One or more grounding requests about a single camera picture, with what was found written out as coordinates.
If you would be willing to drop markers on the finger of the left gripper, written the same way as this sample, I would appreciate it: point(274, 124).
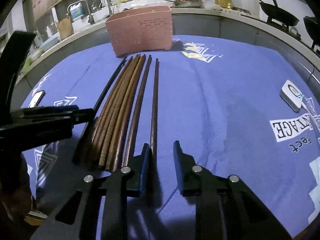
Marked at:
point(54, 112)
point(24, 134)

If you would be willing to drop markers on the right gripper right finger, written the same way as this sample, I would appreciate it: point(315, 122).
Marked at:
point(226, 208)

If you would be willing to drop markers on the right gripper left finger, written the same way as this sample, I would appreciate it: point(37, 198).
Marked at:
point(93, 201)

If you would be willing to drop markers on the black chopstick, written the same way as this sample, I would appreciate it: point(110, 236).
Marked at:
point(76, 159)

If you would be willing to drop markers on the steel kitchen faucet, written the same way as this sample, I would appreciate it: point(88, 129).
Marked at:
point(76, 11)

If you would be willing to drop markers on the black smartphone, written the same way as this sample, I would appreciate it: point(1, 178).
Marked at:
point(36, 99)

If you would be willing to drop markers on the wooden cutting board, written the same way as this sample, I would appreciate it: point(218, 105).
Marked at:
point(65, 28)

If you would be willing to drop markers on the blue printed tablecloth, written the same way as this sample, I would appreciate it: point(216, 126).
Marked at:
point(225, 111)

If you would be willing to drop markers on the pink perforated utensil basket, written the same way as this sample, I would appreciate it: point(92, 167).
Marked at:
point(141, 29)

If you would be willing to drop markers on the white square device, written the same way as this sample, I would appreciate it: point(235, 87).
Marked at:
point(291, 95)

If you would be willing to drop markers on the black wok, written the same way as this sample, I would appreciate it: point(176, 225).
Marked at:
point(274, 12)

